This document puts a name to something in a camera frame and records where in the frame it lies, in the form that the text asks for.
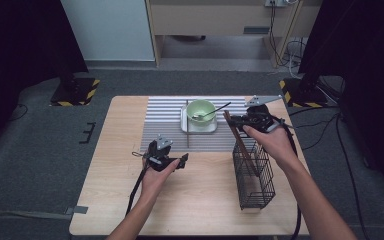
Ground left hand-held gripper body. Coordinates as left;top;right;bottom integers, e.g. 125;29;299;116
145;134;182;173

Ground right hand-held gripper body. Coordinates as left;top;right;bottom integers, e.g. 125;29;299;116
243;95;286;134

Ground brown wooden chopstick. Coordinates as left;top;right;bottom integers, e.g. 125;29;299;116
222;110;258;177
224;110;260;177
185;99;190;149

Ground black wire mesh basket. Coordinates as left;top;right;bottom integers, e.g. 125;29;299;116
232;137;277;211

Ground person's left hand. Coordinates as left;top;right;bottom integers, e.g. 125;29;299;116
140;158;181;201

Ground person's right hand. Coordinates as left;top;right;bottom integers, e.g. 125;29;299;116
242;124;302;169

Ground white square plate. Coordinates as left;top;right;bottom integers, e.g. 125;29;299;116
180;104;219;134

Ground light green bowl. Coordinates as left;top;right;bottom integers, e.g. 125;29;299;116
185;99;217;127

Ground grey striped placemat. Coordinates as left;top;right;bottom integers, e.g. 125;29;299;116
140;96;258;153

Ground black stand with striped base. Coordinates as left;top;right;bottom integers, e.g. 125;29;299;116
278;0;348;108
49;59;101;108

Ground grey tape strip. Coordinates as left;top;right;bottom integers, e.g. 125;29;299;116
64;205;89;216

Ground light wooden desk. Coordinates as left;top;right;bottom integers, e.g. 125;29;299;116
145;0;324;68

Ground white power strip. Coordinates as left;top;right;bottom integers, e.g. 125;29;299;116
264;0;292;8

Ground dark curtain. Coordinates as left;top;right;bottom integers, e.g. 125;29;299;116
0;0;89;158
298;0;384;201

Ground white panel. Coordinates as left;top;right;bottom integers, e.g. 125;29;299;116
59;0;156;62

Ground metal spoon with black handle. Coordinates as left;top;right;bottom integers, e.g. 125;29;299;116
191;101;232;121

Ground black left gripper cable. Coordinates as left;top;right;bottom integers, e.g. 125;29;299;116
125;151;151;216

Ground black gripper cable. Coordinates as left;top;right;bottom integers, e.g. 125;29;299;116
278;119;303;240
125;151;151;216

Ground black power cables bundle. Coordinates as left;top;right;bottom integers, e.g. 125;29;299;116
268;2;303;69

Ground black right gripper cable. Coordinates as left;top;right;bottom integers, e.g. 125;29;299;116
278;119;303;240

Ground thin black floor cable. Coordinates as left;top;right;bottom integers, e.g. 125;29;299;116
8;103;29;122

